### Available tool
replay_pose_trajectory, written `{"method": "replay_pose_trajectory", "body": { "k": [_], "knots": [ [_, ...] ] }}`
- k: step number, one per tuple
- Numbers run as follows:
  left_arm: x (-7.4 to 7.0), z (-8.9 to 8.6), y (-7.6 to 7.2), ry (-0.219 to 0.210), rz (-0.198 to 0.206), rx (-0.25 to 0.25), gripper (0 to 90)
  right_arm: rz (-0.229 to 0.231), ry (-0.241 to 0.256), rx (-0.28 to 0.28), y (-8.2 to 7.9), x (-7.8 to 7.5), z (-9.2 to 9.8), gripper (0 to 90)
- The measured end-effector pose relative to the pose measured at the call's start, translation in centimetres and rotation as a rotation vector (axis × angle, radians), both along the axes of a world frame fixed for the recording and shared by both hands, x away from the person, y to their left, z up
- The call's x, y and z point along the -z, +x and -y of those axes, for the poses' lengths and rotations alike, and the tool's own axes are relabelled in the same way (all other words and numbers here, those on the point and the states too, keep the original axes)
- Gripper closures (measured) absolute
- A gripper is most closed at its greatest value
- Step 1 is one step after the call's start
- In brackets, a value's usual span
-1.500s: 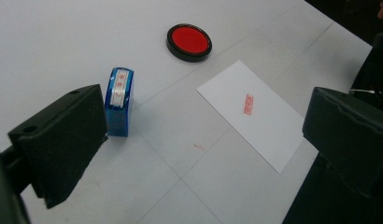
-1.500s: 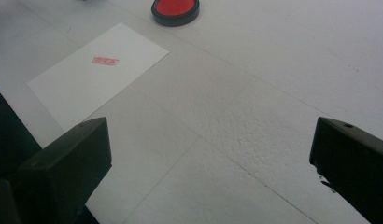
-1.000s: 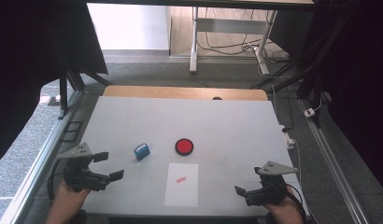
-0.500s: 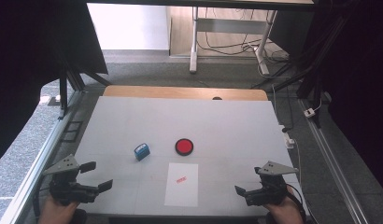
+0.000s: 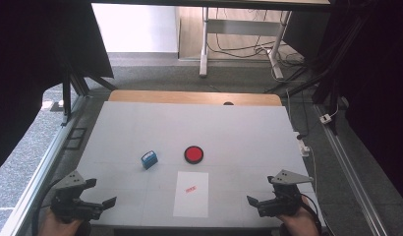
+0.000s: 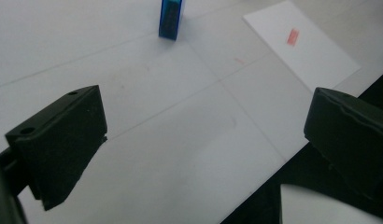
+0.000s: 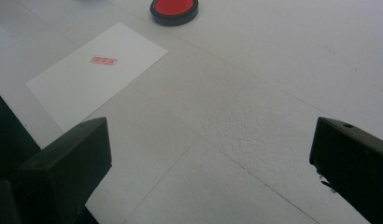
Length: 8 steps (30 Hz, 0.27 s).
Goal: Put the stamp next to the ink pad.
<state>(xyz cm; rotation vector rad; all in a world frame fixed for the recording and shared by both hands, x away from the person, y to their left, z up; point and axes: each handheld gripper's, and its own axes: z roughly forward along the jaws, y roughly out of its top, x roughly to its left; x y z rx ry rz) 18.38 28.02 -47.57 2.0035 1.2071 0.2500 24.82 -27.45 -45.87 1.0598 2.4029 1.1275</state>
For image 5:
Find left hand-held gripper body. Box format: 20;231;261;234
49;169;108;224

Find white paper sheet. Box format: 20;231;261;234
172;171;209;219

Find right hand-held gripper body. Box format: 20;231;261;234
256;168;315;218

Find wooden table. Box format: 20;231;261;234
108;89;283;107

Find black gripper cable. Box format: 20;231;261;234
300;192;324;236
30;179;66;236

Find black floor cables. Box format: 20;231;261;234
206;8;305;65

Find white desk frame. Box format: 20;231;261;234
199;7;293;80

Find white table mat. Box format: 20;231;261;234
51;100;319;229

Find aluminium frame rail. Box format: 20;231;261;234
313;103;389;236
0;94;89;236

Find black stand legs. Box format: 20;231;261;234
50;63;118;128

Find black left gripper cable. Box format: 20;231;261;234
30;179;66;236

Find person's left hand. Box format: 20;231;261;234
37;209;86;236

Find blue stamp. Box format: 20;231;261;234
141;149;159;170

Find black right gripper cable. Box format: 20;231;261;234
300;192;324;236

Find black curtain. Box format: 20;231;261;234
316;0;403;200
0;0;115;175

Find round red ink pad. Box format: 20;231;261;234
184;146;204;165

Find white power cable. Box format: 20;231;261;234
307;147;319;198

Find white power strip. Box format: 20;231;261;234
292;131;312;157

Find person's right hand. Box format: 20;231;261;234
275;199;319;236

